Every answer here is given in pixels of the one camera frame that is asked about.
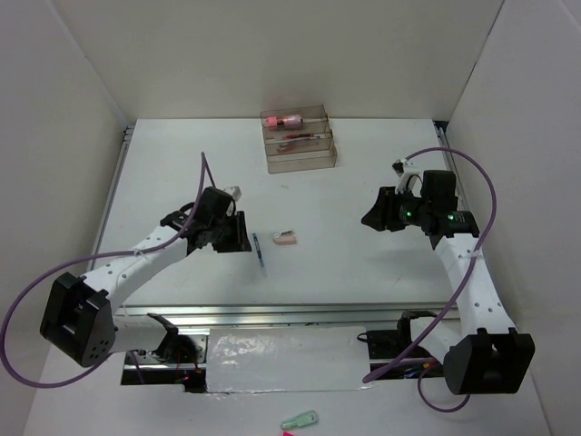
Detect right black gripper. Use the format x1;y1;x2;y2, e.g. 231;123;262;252
360;184;431;232

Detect red gel pen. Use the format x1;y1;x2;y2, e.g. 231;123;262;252
275;142;312;155
282;133;316;141

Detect pink crayon tube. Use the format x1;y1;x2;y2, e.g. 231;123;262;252
266;114;303;131

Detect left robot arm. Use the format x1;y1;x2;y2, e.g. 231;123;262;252
40;186;251;368

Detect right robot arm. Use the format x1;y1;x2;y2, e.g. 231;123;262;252
361;163;536;395

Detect pink eraser with sharpener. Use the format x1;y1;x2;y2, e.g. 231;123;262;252
272;230;297;245

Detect tiered clear acrylic organizer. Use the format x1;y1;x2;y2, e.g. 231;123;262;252
261;104;337;174

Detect white front cover board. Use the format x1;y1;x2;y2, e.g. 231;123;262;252
206;326;370;393

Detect green clear object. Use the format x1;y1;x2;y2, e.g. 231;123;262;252
281;411;319;431

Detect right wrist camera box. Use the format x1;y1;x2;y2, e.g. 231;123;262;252
392;159;421;194

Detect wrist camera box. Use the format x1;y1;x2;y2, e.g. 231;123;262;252
392;159;421;194
223;186;241;202

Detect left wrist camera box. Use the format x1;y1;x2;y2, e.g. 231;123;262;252
223;186;241;202

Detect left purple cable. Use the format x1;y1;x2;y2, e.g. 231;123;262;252
0;151;219;390

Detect purple cable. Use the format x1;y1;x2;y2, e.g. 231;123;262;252
0;151;219;390
361;146;498;412

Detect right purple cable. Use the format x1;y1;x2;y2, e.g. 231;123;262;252
361;146;498;412

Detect aluminium frame rail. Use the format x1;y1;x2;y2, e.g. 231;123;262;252
96;119;453;326

